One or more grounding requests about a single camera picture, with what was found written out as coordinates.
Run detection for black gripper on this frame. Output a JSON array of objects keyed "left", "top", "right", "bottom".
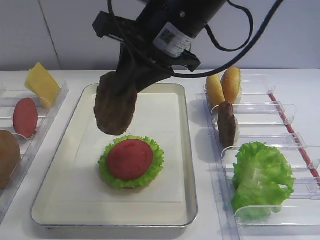
[{"left": 92, "top": 10, "right": 202, "bottom": 96}]

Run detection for brown meat patty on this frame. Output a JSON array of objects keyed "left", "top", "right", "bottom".
[
  {"left": 93, "top": 71, "right": 138, "bottom": 136},
  {"left": 217, "top": 101, "right": 236, "bottom": 148}
]

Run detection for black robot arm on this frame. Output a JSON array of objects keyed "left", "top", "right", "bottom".
[{"left": 92, "top": 0, "right": 225, "bottom": 95}]

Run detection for red tomato slice on burger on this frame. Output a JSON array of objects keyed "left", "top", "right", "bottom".
[{"left": 106, "top": 139, "right": 153, "bottom": 181}]

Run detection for green lettuce on burger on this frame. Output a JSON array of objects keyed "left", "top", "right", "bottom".
[{"left": 98, "top": 135, "right": 164, "bottom": 190}]

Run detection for brown meat patty in rack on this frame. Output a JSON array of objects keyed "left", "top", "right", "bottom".
[{"left": 217, "top": 101, "right": 236, "bottom": 148}]

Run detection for yellow cheese slice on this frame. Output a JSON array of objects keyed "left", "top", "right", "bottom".
[{"left": 24, "top": 62, "right": 61, "bottom": 109}]

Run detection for red tomato slice in rack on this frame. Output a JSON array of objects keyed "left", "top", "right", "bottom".
[{"left": 13, "top": 97, "right": 38, "bottom": 138}]

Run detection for green lettuce leaf in rack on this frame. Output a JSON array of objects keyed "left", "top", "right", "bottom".
[{"left": 231, "top": 141, "right": 296, "bottom": 220}]

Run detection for white paper liner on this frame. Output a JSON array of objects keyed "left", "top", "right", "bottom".
[{"left": 63, "top": 93, "right": 185, "bottom": 203}]

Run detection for clear acrylic rack right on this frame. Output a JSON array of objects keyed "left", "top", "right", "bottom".
[{"left": 201, "top": 73, "right": 320, "bottom": 240}]

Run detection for clear acrylic rack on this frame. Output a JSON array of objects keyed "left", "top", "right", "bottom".
[
  {"left": 201, "top": 73, "right": 320, "bottom": 240},
  {"left": 0, "top": 83, "right": 69, "bottom": 222}
]

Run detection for clear acrylic rack left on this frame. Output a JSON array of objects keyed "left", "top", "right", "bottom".
[{"left": 0, "top": 83, "right": 69, "bottom": 222}]

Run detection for red strip on rack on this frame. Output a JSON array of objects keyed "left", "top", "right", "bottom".
[{"left": 278, "top": 107, "right": 320, "bottom": 178}]

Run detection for brown bun in left rack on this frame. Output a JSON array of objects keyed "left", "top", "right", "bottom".
[{"left": 0, "top": 130, "right": 21, "bottom": 190}]

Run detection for cream metal tray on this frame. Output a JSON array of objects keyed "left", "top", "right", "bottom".
[{"left": 31, "top": 83, "right": 198, "bottom": 228}]

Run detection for black cable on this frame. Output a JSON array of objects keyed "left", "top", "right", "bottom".
[{"left": 107, "top": 0, "right": 285, "bottom": 78}]

